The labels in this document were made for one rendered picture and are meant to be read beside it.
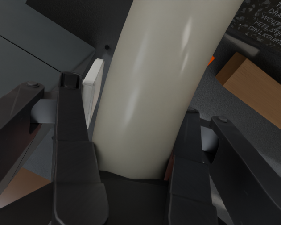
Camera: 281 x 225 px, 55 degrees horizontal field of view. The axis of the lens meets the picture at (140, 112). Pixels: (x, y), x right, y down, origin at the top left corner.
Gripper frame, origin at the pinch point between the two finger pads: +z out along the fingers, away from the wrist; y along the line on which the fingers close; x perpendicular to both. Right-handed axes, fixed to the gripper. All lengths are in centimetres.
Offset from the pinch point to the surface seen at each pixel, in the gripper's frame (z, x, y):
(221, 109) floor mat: 81, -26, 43
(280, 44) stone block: 22.3, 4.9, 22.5
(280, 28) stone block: 20.8, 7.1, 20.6
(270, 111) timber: 68, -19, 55
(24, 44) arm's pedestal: 50, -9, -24
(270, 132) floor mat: 79, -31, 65
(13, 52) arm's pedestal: 41.7, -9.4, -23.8
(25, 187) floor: 88, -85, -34
